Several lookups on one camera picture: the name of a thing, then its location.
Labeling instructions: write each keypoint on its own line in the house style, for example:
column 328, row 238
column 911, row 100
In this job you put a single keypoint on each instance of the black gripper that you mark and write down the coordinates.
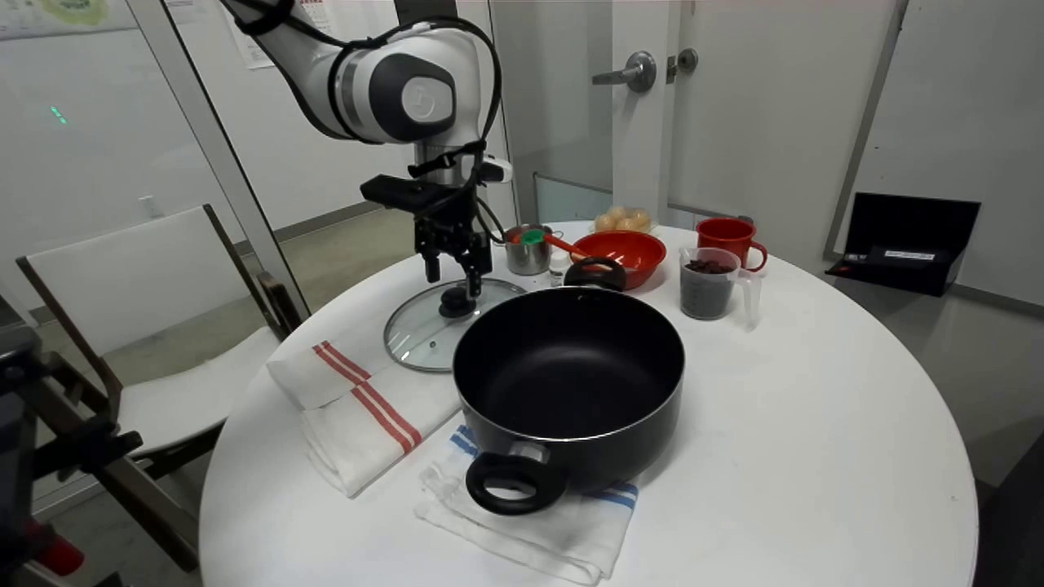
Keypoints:
column 451, row 215

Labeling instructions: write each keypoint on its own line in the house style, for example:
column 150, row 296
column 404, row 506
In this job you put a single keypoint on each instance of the glass pot lid black knob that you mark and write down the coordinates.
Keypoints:
column 417, row 330

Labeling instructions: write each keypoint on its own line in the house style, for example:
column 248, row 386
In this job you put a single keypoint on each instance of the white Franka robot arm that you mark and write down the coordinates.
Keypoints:
column 328, row 65

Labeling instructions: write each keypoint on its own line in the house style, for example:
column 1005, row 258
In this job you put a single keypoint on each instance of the yellowish bread rolls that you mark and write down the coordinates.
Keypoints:
column 624, row 219

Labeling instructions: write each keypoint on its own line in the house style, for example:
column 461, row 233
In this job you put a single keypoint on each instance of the red bowl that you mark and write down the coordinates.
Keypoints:
column 637, row 255

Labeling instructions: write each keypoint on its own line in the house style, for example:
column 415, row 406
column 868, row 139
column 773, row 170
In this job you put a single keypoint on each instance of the white towel red stripes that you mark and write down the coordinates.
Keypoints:
column 360, row 434

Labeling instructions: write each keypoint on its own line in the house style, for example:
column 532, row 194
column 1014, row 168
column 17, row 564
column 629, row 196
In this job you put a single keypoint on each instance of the white door frosted glass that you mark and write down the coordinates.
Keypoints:
column 555, row 86

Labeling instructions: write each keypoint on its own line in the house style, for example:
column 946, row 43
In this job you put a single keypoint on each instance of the dark grey cup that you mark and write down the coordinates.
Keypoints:
column 706, row 288

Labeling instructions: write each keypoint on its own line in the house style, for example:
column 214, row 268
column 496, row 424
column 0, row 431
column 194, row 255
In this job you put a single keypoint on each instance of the red cup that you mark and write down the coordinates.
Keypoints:
column 726, row 236

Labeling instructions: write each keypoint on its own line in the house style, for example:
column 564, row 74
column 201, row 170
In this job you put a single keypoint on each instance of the white towel blue stripes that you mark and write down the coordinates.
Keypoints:
column 564, row 537

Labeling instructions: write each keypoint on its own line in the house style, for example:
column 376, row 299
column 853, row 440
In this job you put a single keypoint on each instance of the clear plastic cup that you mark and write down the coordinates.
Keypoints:
column 751, row 296

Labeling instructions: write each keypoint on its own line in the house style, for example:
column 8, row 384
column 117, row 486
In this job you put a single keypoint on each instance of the small silver door knob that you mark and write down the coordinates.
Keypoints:
column 683, row 63

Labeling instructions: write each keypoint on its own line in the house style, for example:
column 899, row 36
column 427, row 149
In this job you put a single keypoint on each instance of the white door panel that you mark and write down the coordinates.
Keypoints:
column 784, row 110

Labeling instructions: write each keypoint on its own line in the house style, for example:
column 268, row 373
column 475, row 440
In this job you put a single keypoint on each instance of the open black case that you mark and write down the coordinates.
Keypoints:
column 909, row 238

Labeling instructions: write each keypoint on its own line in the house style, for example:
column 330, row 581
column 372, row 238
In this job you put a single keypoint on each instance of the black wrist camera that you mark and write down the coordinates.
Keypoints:
column 396, row 194

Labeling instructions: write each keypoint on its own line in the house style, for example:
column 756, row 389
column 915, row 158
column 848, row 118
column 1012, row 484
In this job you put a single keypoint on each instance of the grey glass partition frame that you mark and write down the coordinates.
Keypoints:
column 216, row 152

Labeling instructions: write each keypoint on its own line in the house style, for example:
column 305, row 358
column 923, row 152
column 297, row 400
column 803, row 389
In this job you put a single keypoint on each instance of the white wooden-frame chair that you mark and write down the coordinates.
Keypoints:
column 117, row 283

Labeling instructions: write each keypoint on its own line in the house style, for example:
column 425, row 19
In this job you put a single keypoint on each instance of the black camera stand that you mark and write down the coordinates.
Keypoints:
column 66, row 452

